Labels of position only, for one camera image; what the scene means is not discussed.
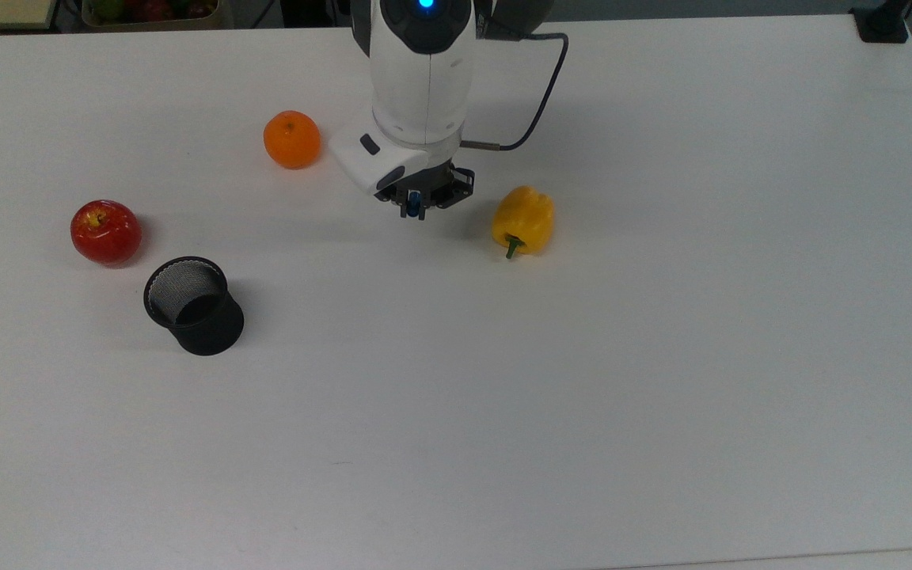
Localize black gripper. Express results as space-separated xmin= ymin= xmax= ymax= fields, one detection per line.
xmin=375 ymin=158 xmax=476 ymax=222

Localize black mesh pen cup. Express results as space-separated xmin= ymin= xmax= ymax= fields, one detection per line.
xmin=143 ymin=256 xmax=245 ymax=356

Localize yellow bell pepper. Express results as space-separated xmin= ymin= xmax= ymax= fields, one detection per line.
xmin=491 ymin=185 xmax=556 ymax=260

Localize orange fruit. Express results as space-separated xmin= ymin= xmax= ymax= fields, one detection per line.
xmin=263 ymin=110 xmax=322 ymax=170

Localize box of toy fruit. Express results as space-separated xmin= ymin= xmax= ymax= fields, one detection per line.
xmin=80 ymin=0 xmax=233 ymax=32

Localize red apple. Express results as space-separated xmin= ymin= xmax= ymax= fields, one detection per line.
xmin=70 ymin=199 xmax=143 ymax=267

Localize black table clamp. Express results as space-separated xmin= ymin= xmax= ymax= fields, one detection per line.
xmin=850 ymin=0 xmax=912 ymax=44

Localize white table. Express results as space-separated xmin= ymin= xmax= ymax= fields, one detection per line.
xmin=606 ymin=545 xmax=912 ymax=570

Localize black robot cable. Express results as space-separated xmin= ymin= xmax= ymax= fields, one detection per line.
xmin=460 ymin=32 xmax=570 ymax=152

